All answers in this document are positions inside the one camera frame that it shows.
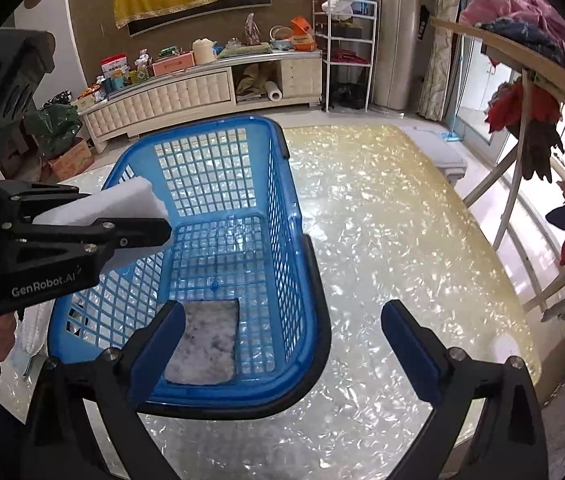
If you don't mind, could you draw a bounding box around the grey fuzzy cloth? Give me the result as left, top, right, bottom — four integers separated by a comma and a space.
164, 299, 239, 386

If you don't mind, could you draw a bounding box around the white sponge cloth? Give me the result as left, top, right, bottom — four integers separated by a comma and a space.
33, 177, 173, 273

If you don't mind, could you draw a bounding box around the blue plastic laundry basket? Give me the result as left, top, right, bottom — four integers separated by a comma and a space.
47, 116, 331, 420

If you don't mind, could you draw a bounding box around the white waffle towel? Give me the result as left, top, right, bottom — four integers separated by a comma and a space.
16, 300, 55, 358

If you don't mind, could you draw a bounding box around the cardboard box on floor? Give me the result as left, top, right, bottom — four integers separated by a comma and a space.
48, 138, 95, 181

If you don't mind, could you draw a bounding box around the dark green plastic bag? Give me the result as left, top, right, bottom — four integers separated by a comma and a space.
23, 104, 82, 159

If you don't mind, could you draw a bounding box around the red white snack box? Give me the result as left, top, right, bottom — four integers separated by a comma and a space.
100, 53, 130, 79

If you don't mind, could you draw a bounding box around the red hanging garment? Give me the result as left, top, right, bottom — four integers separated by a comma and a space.
483, 79, 564, 183

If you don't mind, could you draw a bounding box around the pink storage box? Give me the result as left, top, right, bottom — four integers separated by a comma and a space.
151, 52, 194, 76

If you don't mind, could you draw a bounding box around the cream cylindrical jar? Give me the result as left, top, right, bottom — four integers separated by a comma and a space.
191, 38, 216, 65

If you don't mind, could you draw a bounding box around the paper towel roll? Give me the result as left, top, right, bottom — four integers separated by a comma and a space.
264, 80, 283, 102

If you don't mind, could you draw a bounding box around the white tv cabinet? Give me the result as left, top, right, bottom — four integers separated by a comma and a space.
81, 51, 323, 153

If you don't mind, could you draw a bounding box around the tall standing air conditioner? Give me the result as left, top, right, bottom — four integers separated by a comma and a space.
373, 0, 432, 112

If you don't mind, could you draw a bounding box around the orange bag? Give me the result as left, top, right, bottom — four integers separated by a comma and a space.
290, 15, 316, 52

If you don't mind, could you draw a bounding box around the white metal shelf rack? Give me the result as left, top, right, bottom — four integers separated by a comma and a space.
312, 0, 379, 112

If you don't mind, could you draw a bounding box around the pink clothes pile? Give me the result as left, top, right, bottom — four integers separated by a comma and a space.
458, 0, 565, 68

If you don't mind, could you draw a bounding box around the patterned beige curtain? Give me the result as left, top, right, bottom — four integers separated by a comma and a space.
418, 0, 461, 122

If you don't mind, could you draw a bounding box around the wooden drying rail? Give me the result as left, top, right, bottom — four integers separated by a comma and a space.
429, 15, 565, 137

